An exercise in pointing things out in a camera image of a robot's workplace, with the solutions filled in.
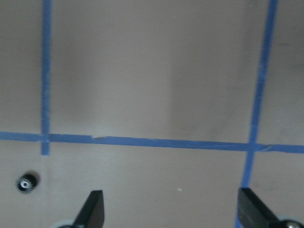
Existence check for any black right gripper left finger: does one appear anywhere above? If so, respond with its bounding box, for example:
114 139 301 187
73 190 105 228

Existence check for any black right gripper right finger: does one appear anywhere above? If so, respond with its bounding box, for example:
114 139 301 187
237 188 278 228

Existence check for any small black bearing gear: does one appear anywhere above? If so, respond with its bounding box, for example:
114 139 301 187
16 171 40 194

